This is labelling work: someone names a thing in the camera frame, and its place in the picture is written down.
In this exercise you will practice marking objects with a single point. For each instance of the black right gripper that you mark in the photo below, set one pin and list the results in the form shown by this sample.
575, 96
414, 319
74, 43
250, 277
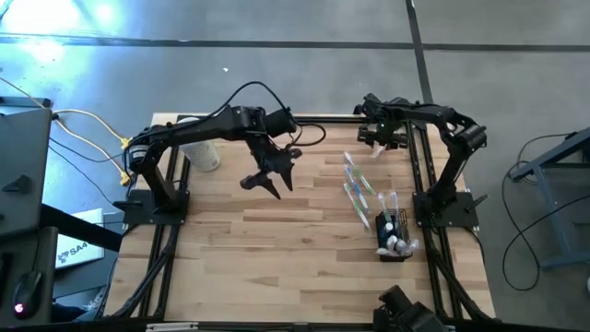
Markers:
382, 136

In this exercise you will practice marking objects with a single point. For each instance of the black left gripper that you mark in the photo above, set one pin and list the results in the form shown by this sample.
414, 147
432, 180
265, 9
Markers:
272, 157

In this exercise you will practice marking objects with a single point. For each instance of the blue toothbrush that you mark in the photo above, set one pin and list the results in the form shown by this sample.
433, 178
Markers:
395, 205
357, 188

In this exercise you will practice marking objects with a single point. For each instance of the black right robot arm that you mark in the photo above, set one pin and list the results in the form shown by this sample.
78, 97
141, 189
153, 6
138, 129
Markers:
461, 138

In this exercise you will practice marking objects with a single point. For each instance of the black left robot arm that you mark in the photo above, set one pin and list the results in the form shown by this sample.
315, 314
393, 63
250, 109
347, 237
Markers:
198, 129

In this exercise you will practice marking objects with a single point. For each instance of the white wipes canister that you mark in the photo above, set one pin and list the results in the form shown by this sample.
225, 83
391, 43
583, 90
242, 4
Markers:
203, 157

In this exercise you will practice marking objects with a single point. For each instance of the grey blue metal stand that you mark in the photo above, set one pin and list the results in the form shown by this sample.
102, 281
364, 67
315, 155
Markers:
553, 153

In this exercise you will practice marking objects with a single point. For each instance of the black diagonal beam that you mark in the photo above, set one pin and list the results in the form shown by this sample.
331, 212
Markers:
78, 226

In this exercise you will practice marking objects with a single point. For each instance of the white printed box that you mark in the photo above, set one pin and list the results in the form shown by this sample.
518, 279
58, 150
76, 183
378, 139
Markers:
78, 244

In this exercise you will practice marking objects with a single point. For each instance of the black desk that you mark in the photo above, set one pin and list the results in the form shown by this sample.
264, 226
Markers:
46, 276

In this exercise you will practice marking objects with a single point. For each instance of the black computer case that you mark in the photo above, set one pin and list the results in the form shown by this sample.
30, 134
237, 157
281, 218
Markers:
23, 161

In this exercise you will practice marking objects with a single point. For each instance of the black computer mouse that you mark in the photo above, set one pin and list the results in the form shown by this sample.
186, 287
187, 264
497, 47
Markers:
27, 290

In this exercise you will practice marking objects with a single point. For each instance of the black aluminium table frame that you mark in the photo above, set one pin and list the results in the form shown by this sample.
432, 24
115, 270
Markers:
322, 119

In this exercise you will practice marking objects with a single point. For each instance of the white edge bracket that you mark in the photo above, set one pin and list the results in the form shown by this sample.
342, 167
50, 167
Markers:
170, 327

